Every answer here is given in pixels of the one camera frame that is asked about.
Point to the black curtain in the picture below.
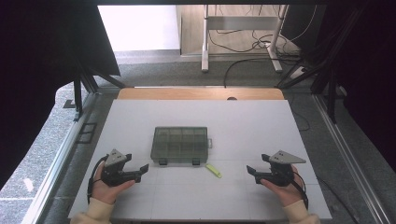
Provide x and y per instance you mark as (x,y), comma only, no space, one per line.
(31,62)
(373,77)

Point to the grey clear compartment box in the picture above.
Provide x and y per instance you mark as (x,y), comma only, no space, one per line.
(179,144)

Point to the person's right hand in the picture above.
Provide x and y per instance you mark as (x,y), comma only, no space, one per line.
(289,194)

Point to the white power strip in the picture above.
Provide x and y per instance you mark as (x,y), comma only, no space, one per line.
(298,72)

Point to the white desk frame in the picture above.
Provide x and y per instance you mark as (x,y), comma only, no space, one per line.
(205,46)

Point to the aluminium floor rail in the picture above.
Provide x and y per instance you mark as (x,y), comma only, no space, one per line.
(54,168)
(351,158)

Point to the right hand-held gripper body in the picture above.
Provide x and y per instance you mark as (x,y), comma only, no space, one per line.
(280,174)

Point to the small yellow-green lure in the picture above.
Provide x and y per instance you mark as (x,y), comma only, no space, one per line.
(213,170)

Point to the black metal stand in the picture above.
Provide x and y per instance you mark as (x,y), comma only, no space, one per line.
(77,93)
(331,93)

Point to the person's left hand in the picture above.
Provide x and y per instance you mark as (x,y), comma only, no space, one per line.
(104,191)

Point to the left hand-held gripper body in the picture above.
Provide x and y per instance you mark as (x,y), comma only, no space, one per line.
(113,174)

